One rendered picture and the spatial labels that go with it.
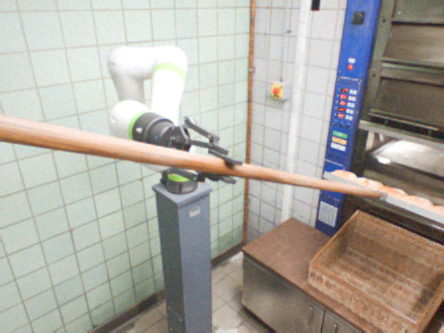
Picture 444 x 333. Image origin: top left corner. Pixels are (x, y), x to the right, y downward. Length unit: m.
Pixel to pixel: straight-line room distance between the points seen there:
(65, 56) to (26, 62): 0.17
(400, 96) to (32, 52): 1.73
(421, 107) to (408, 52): 0.27
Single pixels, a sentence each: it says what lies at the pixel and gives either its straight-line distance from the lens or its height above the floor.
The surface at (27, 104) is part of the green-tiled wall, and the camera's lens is 1.78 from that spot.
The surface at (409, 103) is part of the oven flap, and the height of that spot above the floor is 1.52.
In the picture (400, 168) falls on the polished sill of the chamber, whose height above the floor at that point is 1.18.
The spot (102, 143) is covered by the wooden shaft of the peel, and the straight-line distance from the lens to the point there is 0.49.
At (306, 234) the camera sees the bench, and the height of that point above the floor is 0.58.
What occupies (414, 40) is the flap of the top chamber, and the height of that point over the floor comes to 1.81.
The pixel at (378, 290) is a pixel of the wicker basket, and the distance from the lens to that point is 2.13.
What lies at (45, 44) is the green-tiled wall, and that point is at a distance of 1.77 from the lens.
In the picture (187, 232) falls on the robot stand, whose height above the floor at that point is 1.01.
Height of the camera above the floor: 1.99
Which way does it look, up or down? 26 degrees down
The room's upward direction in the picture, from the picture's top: straight up
